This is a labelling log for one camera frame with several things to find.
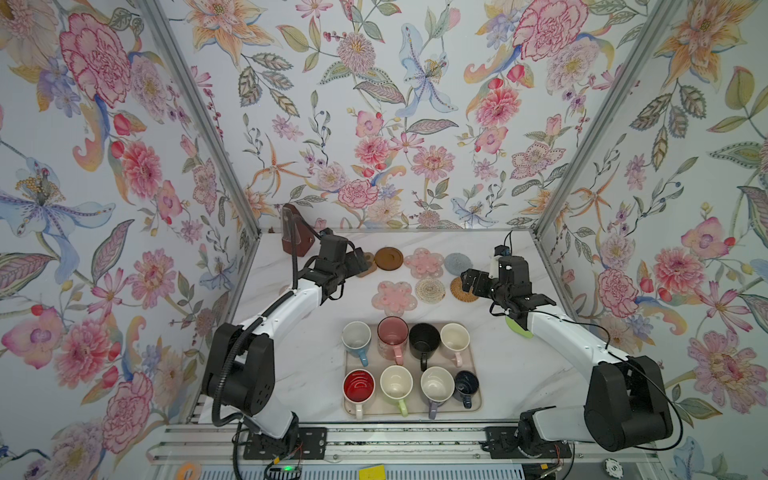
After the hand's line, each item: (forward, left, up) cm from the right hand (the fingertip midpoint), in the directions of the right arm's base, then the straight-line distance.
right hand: (475, 275), depth 89 cm
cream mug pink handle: (-16, +6, -9) cm, 19 cm away
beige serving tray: (-33, +18, -14) cm, 40 cm away
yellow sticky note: (-49, +28, -12) cm, 57 cm away
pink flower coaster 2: (0, +24, -14) cm, 28 cm away
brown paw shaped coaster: (+14, +33, -13) cm, 38 cm away
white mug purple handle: (-28, +11, -14) cm, 33 cm away
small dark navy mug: (-28, +4, -13) cm, 31 cm away
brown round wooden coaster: (+18, +26, -15) cm, 35 cm away
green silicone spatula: (-23, -2, +12) cm, 26 cm away
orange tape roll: (-51, +73, -14) cm, 90 cm away
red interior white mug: (-30, +33, -13) cm, 46 cm away
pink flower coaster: (+15, +13, -14) cm, 25 cm away
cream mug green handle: (-29, +23, -12) cm, 38 cm away
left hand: (+2, +35, +3) cm, 35 cm away
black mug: (-16, +15, -12) cm, 25 cm away
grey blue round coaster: (+16, +1, -14) cm, 21 cm away
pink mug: (-15, +24, -10) cm, 30 cm away
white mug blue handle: (-16, +35, -11) cm, 40 cm away
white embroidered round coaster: (+4, +12, -14) cm, 19 cm away
